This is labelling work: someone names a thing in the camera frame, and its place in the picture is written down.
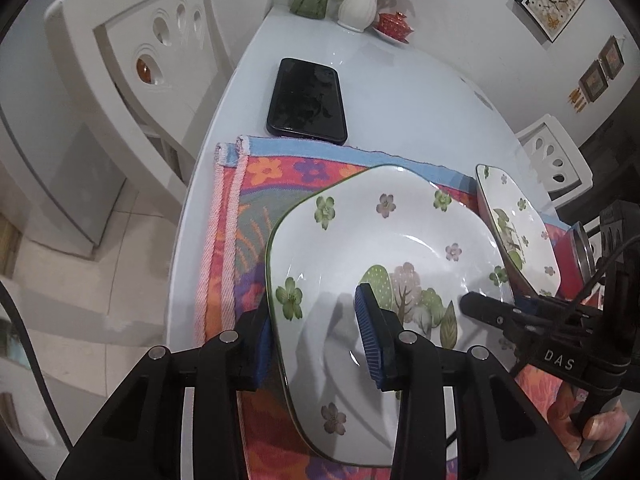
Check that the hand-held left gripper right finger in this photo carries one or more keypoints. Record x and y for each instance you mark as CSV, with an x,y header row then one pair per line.
x,y
370,330

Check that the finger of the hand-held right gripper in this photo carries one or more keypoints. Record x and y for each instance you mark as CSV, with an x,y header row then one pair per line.
x,y
490,312
555,304

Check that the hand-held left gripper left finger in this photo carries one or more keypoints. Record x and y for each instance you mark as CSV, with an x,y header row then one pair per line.
x,y
261,360

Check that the small floral square plate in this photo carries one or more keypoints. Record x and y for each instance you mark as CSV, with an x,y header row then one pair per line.
x,y
525,220

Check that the large floral square plate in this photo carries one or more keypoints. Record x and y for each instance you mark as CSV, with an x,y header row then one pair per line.
x,y
400,210

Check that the person's right hand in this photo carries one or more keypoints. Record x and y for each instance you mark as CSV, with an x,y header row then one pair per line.
x,y
607,427

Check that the colourful floral cloth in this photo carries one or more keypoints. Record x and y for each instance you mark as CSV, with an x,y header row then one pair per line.
x,y
240,220

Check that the white dining chair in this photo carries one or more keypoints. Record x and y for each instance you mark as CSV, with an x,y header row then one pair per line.
x,y
125,20
575,160

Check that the dark wooden furniture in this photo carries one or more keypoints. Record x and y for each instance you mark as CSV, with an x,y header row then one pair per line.
x,y
615,160

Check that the small framed picture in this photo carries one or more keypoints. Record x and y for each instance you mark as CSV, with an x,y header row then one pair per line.
x,y
611,57
594,81

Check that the black smartphone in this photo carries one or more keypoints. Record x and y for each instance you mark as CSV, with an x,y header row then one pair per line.
x,y
307,100

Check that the grey cabinet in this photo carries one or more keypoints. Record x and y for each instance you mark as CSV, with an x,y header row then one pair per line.
x,y
65,200

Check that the white saucer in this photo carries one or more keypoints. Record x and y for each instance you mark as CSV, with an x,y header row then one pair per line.
x,y
387,36

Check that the white ribbed vase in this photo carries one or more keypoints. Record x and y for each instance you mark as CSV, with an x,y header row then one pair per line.
x,y
357,7

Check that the orange wall sticker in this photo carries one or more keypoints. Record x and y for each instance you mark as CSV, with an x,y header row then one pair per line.
x,y
577,99

